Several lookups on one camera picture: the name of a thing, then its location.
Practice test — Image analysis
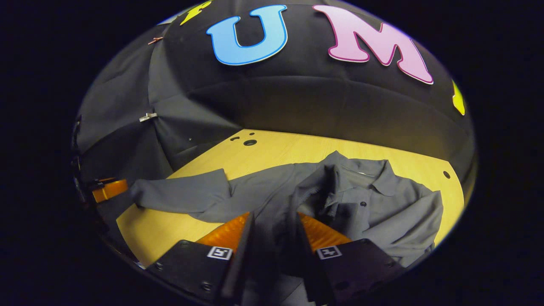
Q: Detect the black backdrop cloth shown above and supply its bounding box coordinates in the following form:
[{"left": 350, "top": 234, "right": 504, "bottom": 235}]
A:
[{"left": 74, "top": 0, "right": 476, "bottom": 200}]

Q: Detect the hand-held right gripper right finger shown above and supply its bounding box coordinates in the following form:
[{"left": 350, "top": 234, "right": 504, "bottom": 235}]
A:
[{"left": 295, "top": 212, "right": 405, "bottom": 306}]

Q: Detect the grey button shirt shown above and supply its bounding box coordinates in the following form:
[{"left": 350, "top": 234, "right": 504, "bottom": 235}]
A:
[{"left": 130, "top": 150, "right": 444, "bottom": 306}]

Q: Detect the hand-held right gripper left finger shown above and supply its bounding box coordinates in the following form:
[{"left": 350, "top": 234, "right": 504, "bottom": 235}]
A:
[{"left": 147, "top": 212, "right": 255, "bottom": 303}]

